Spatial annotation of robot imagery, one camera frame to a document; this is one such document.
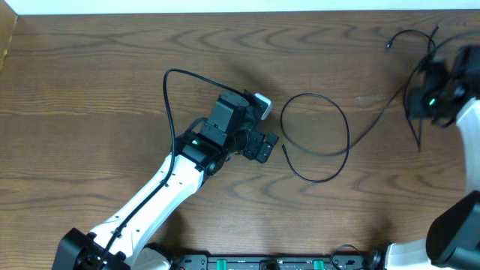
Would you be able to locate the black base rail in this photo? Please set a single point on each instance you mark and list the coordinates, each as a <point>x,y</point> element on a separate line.
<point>345,257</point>

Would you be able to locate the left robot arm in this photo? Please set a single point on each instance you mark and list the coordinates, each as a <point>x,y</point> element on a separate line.
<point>197,154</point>

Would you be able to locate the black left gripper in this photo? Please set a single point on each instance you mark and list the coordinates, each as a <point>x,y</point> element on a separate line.
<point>254,151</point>

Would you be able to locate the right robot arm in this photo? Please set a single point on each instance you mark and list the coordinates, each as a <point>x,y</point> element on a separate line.
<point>448,96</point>

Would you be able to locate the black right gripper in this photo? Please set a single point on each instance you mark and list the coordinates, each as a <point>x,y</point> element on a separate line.
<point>415,109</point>

